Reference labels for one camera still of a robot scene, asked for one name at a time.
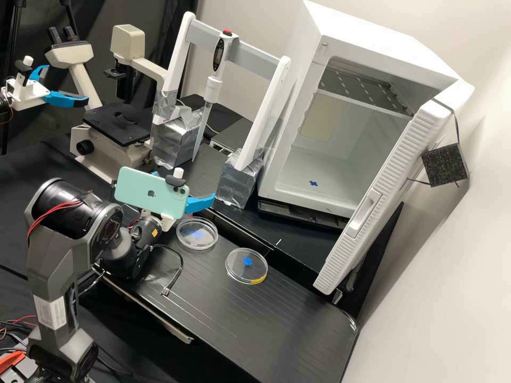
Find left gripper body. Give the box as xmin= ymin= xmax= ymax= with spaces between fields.
xmin=5 ymin=79 xmax=52 ymax=111

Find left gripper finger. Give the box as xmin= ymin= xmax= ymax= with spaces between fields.
xmin=43 ymin=90 xmax=91 ymax=110
xmin=29 ymin=64 xmax=51 ymax=83

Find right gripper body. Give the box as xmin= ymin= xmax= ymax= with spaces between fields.
xmin=138 ymin=209 xmax=177 ymax=232

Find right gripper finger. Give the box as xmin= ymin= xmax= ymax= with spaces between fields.
xmin=184 ymin=192 xmax=217 ymax=217

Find petri dish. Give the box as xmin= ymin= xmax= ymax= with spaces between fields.
xmin=175 ymin=217 xmax=219 ymax=252

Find cream microscope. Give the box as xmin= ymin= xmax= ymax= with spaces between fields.
xmin=44 ymin=23 xmax=171 ymax=179

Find white pipette stand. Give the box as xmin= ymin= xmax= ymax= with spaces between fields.
xmin=151 ymin=11 xmax=293 ymax=211

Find black platform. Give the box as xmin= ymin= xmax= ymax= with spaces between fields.
xmin=92 ymin=215 xmax=361 ymax=383
xmin=151 ymin=94 xmax=349 ymax=281

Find black tray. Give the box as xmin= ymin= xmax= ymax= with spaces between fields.
xmin=257 ymin=198 xmax=349 ymax=233

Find pipette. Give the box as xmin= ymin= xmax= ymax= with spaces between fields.
xmin=193 ymin=29 xmax=240 ymax=163

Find incubator door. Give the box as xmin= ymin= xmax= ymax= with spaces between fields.
xmin=312 ymin=78 xmax=476 ymax=297

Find white incubator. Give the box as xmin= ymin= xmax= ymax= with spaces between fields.
xmin=257 ymin=0 xmax=460 ymax=221

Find right wrist camera phone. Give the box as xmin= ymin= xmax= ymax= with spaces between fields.
xmin=111 ymin=166 xmax=192 ymax=221

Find black cable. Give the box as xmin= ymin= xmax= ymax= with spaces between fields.
xmin=148 ymin=243 xmax=184 ymax=296

